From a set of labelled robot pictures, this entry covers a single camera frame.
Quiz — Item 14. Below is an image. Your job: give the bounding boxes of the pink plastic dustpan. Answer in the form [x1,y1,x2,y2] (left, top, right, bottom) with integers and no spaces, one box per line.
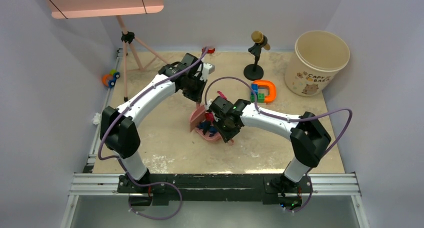
[194,121,223,143]

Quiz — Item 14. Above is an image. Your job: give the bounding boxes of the pink hand brush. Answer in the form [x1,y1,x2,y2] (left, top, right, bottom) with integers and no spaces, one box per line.
[188,104,206,132]

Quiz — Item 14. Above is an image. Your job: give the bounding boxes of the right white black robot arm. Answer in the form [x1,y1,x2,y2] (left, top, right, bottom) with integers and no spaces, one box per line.
[206,96,332,191]

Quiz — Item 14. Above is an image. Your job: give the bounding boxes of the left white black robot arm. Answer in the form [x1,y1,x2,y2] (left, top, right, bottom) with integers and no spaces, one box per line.
[99,53,215,192]

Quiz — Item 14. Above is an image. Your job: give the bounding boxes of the red paper scrap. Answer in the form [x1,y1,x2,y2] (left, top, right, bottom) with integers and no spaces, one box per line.
[205,112,215,122]

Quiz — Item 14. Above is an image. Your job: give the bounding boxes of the blue paper scrap left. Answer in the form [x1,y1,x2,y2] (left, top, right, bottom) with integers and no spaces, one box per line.
[197,121,218,137]

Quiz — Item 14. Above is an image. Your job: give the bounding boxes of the pink paper scrap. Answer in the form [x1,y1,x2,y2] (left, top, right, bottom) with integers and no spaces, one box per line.
[217,91,227,99]

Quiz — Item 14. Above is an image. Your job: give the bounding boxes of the red object at table edge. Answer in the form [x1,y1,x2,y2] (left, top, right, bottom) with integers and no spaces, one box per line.
[201,47,216,54]

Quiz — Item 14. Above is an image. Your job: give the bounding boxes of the blue green building blocks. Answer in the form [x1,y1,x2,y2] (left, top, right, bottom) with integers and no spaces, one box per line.
[250,83,266,103]

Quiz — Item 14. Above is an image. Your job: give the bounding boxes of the gold microphone on black stand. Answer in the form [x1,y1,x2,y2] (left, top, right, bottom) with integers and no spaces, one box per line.
[243,31,271,81]

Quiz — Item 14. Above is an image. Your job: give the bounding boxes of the orange blue toy car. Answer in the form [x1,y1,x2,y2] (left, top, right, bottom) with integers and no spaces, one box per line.
[101,69,121,88]

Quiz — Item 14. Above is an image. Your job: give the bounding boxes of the white paper scrap off table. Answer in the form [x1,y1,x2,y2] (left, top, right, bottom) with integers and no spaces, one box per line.
[91,113,101,125]

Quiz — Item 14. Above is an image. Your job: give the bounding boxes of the cream capybara bucket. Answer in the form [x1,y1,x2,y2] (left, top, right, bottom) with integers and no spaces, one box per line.
[284,30,351,97]

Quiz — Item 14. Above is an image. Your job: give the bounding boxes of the pink music stand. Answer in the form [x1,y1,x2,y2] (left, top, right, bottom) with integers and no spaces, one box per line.
[37,0,179,103]

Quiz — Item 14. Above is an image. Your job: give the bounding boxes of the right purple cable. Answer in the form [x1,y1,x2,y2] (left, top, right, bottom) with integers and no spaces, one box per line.
[203,76,354,214]

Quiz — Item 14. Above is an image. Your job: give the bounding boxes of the purple cable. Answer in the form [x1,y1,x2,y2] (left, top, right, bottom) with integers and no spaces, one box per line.
[203,76,354,214]
[97,46,210,221]

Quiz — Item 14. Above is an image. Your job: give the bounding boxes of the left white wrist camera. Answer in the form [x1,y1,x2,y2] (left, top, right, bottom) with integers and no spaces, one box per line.
[200,63,215,81]

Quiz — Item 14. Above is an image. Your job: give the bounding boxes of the orange plastic ring toy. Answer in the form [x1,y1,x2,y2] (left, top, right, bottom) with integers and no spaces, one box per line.
[252,80,277,103]

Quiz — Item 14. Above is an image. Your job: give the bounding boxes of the aluminium table frame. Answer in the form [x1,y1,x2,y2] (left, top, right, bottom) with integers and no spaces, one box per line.
[59,49,372,228]

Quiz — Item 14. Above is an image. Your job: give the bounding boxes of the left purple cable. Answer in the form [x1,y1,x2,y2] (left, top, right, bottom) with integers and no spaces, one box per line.
[97,46,210,221]

